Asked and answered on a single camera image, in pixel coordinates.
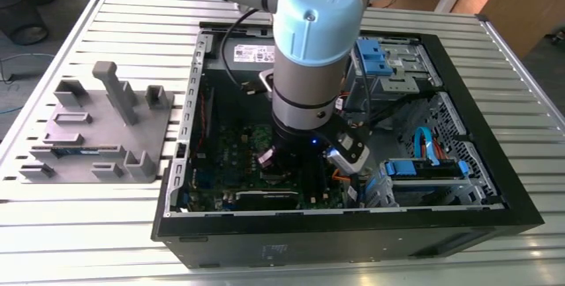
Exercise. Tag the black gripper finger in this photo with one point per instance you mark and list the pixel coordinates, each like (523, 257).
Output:
(267, 159)

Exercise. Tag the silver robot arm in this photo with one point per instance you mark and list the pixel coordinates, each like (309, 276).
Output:
(310, 21)

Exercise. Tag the green motherboard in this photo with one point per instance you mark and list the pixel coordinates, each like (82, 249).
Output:
(234, 147)

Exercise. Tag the black RAM slot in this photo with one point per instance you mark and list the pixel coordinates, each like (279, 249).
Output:
(321, 188)
(315, 190)
(311, 190)

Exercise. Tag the black graphics card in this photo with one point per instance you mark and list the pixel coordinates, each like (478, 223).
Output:
(265, 201)

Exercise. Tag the short blue expansion slot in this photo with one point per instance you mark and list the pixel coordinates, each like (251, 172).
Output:
(205, 180)

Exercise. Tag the grey power supply unit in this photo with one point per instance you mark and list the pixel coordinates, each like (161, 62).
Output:
(239, 100)

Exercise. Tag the hard disk in blue carrier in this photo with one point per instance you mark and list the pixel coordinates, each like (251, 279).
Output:
(399, 168)

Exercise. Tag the black PC case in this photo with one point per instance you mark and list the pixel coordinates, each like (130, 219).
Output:
(310, 243)

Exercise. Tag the grey parts rack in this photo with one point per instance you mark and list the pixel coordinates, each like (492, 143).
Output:
(146, 140)

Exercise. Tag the metal drive cage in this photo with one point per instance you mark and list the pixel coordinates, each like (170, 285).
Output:
(398, 84)
(442, 183)

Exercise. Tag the blue RAM stick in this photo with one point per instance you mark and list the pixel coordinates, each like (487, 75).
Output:
(75, 151)

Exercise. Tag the wooden cabinet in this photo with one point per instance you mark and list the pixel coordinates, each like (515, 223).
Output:
(530, 1)

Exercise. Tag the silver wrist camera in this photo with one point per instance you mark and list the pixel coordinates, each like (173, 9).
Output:
(265, 79)
(342, 162)

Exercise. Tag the black camera bracket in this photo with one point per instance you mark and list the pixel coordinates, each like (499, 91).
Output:
(335, 123)

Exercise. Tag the blue drive bay bracket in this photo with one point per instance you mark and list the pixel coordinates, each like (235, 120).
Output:
(371, 54)

